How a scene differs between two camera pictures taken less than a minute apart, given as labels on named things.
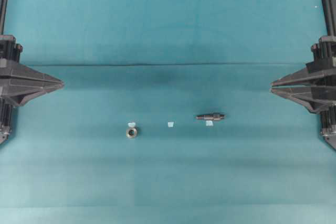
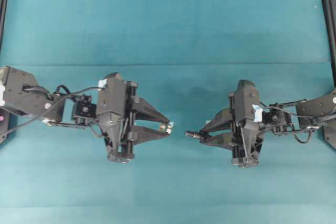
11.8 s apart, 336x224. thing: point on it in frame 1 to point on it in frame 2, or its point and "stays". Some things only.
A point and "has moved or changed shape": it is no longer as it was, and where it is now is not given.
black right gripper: x=315 y=99 to x=243 y=117
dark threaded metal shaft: x=210 y=117 to x=202 y=135
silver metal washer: x=135 y=135 has moved or changed shape
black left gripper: x=21 y=75 to x=115 y=105
